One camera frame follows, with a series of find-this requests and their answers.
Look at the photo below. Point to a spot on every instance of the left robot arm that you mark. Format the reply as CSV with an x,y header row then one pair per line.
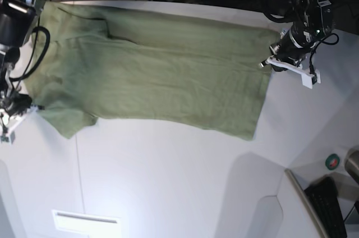
x,y
312,24

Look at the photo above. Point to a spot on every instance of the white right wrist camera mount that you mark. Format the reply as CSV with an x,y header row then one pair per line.
x,y
9,123

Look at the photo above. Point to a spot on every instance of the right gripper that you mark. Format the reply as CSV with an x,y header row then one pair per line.
x,y
16,104

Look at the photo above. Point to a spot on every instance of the green tape roll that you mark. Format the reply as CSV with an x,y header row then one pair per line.
x,y
332,162

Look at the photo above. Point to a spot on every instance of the black keyboard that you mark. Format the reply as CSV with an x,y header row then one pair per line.
x,y
323,197

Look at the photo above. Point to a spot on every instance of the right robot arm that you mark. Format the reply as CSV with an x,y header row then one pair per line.
x,y
20,19

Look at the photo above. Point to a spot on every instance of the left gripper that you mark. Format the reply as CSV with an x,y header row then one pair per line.
x,y
288,50

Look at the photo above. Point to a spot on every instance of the white label plate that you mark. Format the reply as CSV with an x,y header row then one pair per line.
x,y
84,224

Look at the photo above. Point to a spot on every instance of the green t-shirt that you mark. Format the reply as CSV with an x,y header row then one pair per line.
x,y
106,62

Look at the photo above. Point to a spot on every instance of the metal cylinder cup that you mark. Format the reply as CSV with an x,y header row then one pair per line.
x,y
351,164

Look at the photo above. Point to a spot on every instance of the grey table edge rail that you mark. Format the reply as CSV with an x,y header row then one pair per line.
x,y
314,218

